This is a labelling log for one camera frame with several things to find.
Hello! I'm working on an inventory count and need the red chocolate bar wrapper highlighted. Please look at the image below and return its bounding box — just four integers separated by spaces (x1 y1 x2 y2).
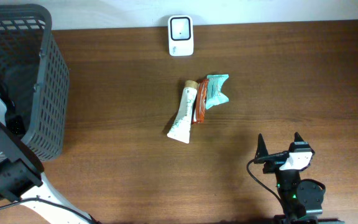
191 79 209 124

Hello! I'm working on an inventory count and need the light green wipes packet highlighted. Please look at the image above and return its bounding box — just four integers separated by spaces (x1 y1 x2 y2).
206 74 229 110

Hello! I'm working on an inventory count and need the white tube with gold cap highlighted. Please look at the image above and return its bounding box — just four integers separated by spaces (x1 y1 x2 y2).
167 80 198 144

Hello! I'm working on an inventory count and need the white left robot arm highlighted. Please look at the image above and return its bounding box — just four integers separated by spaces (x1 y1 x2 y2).
0 99 96 224

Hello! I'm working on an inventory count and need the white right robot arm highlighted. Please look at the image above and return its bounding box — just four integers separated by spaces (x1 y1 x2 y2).
246 133 343 224

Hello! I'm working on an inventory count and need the white barcode scanner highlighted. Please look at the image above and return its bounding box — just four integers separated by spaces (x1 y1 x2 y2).
167 15 194 57

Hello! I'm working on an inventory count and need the grey plastic mesh basket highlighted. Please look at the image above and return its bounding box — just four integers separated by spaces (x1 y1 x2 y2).
0 4 70 161

